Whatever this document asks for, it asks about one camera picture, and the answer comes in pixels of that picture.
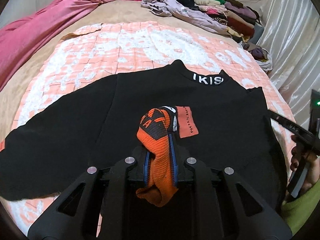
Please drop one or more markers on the orange and black sock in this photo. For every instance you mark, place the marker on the orange and black sock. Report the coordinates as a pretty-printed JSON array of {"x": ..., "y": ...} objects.
[{"x": 153, "y": 133}]

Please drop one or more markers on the pink duvet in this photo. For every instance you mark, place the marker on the pink duvet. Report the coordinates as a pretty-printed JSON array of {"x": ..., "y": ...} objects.
[{"x": 22, "y": 38}]

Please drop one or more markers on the white satin curtain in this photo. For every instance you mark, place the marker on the white satin curtain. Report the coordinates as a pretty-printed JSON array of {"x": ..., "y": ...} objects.
[{"x": 291, "y": 36}]

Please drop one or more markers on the black IKISS garment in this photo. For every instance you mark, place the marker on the black IKISS garment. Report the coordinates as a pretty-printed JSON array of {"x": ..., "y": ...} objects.
[{"x": 218, "y": 121}]

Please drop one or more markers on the green right sleeve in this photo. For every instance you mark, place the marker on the green right sleeve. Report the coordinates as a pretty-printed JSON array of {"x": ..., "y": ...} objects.
[{"x": 297, "y": 212}]

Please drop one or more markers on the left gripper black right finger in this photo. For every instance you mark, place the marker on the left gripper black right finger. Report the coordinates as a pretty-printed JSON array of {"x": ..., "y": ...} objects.
[{"x": 219, "y": 204}]

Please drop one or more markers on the stack of folded clothes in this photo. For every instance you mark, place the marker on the stack of folded clothes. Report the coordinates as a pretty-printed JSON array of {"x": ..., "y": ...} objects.
[{"x": 243, "y": 22}]

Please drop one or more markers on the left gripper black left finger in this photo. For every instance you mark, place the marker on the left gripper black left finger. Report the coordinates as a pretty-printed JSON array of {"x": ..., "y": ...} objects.
[{"x": 75, "y": 212}]

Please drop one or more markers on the person's right hand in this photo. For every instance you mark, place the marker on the person's right hand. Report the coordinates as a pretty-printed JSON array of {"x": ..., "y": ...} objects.
[{"x": 299, "y": 153}]

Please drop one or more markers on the lilac crumpled garment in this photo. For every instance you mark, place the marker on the lilac crumpled garment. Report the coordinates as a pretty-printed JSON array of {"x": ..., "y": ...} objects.
[{"x": 172, "y": 8}]

